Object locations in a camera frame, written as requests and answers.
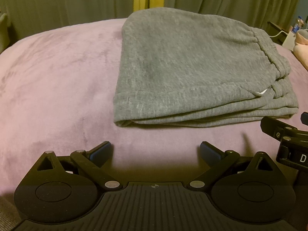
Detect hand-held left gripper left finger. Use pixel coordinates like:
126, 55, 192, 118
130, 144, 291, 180
25, 142, 123, 190

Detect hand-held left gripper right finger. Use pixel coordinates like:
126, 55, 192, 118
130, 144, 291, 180
188, 141, 284, 190

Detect grey pants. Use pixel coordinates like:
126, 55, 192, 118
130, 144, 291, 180
113, 8, 299, 128

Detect pink pillow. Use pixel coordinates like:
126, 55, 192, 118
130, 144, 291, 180
293, 30, 308, 72

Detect white box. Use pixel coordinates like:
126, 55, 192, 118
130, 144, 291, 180
282, 32, 298, 51

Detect pink fleece blanket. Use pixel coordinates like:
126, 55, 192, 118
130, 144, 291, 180
0, 18, 308, 198

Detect plastic drink bottle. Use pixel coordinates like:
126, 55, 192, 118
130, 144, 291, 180
295, 16, 304, 33

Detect grey curtain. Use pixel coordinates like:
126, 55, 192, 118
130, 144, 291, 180
0, 0, 304, 42

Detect grey upholstered chair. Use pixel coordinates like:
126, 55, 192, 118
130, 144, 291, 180
0, 13, 11, 54

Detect white charger cable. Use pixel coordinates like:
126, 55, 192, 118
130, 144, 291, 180
270, 16, 308, 38

